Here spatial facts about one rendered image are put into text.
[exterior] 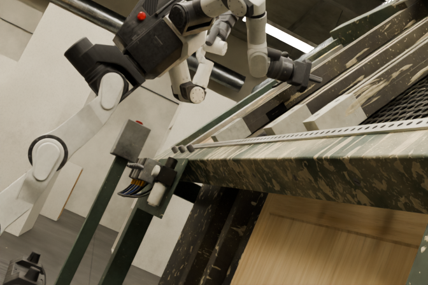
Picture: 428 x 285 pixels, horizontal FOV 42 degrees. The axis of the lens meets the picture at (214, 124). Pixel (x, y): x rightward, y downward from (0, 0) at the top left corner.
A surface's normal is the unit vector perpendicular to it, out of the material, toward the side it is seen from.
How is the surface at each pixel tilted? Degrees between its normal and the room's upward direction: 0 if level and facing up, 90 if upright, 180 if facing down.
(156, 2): 90
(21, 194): 115
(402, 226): 90
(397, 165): 148
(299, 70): 90
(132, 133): 90
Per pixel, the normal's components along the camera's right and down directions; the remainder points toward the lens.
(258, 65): 0.03, 0.69
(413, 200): -0.80, 0.53
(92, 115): -0.07, 0.18
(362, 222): -0.86, -0.44
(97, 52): 0.29, -0.07
